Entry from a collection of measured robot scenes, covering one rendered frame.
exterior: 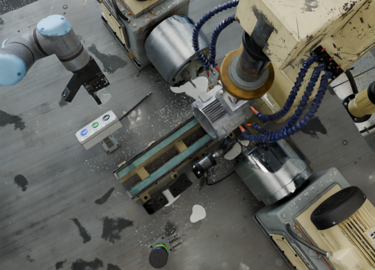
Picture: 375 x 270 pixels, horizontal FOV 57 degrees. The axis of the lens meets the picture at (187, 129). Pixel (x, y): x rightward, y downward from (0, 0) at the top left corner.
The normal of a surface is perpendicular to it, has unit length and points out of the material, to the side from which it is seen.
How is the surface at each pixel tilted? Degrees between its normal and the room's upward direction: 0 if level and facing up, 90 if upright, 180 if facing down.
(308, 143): 0
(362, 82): 0
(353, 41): 90
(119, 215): 0
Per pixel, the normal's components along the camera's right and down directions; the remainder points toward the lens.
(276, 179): -0.33, 0.04
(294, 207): 0.05, -0.25
